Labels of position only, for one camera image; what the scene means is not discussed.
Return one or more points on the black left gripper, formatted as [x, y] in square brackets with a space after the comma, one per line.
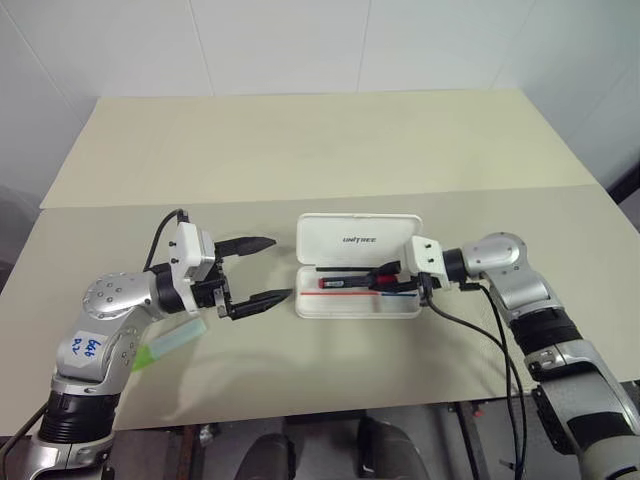
[209, 295]

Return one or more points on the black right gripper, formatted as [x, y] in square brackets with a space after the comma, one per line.
[425, 286]

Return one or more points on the black marker with red cap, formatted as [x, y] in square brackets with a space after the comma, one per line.
[345, 283]

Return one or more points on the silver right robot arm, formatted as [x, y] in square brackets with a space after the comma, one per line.
[530, 295]

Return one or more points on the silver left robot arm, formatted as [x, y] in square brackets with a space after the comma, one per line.
[115, 300]

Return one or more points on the white Unitree pencil case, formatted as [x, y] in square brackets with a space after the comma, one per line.
[355, 242]

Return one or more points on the green marker with clear cap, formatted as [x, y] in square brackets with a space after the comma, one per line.
[172, 341]

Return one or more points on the dark rounded shape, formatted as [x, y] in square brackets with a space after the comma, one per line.
[267, 457]
[392, 450]

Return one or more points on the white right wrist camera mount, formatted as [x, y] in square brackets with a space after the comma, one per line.
[425, 257]

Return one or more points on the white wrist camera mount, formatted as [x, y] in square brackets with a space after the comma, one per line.
[425, 257]
[186, 250]

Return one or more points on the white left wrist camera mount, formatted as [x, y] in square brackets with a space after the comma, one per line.
[186, 250]

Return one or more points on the black table frame bar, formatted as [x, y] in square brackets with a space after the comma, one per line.
[472, 440]

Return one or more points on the dark object at wall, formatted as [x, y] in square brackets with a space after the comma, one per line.
[627, 190]

